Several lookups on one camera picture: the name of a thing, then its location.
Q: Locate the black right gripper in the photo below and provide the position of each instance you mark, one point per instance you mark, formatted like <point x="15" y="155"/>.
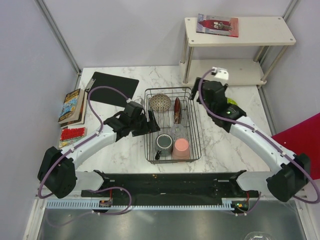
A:
<point x="198" y="86"/>

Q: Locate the red floral plate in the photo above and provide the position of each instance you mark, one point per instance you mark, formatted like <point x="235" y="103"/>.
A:
<point x="177" y="111"/>

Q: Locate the white cable duct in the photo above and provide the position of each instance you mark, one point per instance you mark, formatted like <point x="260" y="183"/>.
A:
<point x="94" y="204"/>

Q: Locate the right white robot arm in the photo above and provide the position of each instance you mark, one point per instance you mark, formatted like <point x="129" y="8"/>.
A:
<point x="288" y="172"/>

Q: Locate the red cover book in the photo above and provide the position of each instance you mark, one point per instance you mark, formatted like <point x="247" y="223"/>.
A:
<point x="70" y="136"/>

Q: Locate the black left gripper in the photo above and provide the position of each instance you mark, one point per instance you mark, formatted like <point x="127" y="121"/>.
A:
<point x="149" y="127"/>

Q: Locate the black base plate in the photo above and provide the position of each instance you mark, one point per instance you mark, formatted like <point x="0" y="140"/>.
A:
<point x="170" y="189"/>

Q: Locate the colourful paperback book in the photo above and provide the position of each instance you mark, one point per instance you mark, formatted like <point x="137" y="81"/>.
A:
<point x="72" y="106"/>

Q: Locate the pink plastic cup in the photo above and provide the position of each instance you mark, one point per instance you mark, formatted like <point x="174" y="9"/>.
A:
<point x="181" y="149"/>

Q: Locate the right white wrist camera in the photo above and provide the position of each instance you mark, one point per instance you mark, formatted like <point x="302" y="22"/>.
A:
<point x="220" y="73"/>

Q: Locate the red illustrated booklet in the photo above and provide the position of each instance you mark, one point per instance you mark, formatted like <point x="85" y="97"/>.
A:
<point x="217" y="25"/>

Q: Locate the red folder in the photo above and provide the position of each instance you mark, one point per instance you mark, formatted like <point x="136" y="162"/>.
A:
<point x="304" y="138"/>

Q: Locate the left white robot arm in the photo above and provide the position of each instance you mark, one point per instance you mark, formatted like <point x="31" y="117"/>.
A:
<point x="58" y="170"/>

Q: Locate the grey ceramic mug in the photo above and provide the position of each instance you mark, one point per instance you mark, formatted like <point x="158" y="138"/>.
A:
<point x="163" y="146"/>

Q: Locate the clear glass tumbler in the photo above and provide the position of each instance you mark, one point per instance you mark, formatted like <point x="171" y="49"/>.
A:
<point x="178" y="131"/>

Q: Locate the white two-tier shelf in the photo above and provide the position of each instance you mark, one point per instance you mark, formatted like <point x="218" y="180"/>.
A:
<point x="249" y="58"/>

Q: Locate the patterned beige bowl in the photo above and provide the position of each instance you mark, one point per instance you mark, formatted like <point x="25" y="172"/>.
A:
<point x="160" y="103"/>

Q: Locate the black wire dish rack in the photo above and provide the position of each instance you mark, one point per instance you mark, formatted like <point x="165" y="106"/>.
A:
<point x="165" y="121"/>

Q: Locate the lime green plate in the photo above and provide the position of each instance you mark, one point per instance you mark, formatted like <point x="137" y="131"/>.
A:
<point x="231" y="101"/>

